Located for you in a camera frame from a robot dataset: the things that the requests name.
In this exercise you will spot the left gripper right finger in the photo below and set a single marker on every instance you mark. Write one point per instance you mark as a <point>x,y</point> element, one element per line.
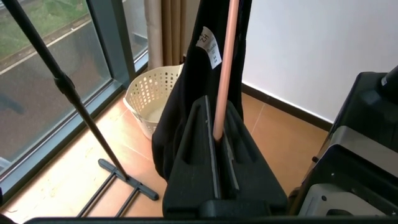
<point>252,177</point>

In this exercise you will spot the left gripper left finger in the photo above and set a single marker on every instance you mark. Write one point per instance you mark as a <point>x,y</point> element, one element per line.
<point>189,174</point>

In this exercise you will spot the black garment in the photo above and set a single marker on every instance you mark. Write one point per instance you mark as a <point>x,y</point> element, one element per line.
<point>186,93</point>

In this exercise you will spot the pink clothes hanger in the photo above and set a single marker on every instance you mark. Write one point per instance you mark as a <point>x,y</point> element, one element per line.
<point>225,77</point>

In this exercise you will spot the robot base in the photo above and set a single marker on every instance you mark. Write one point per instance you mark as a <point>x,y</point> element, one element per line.
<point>357,161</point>

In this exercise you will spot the white laundry basket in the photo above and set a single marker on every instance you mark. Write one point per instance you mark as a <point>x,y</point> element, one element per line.
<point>149,93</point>

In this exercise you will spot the black clothes rack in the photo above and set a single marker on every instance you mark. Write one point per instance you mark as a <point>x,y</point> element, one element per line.
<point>66,85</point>

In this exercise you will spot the beige curtain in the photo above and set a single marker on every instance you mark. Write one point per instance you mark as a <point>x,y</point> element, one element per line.
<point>164,31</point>

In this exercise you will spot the window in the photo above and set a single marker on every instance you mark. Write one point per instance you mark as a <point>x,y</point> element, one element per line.
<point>109,46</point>

